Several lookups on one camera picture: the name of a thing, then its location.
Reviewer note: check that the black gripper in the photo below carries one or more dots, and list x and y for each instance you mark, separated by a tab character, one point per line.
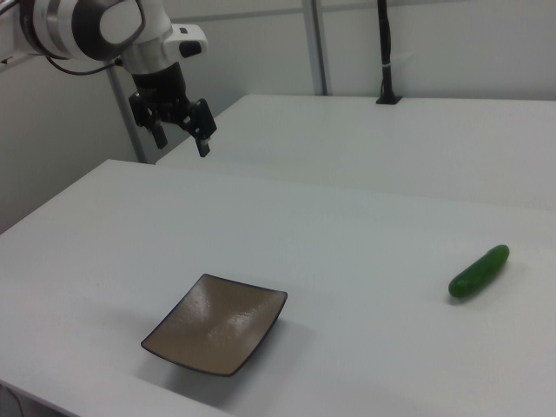
160	89

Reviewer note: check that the green cucumber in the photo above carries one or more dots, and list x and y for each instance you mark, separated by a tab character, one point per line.
478	273

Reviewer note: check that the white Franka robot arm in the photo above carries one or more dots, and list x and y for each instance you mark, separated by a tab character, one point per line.
65	26

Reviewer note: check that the square brown ceramic plate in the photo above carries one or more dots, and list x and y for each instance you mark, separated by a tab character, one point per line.
215	323

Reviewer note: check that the black pole with base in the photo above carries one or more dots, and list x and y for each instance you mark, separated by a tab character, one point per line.
386	52

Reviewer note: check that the grey metal partition post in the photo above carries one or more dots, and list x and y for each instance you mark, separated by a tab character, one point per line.
315	48
130	130

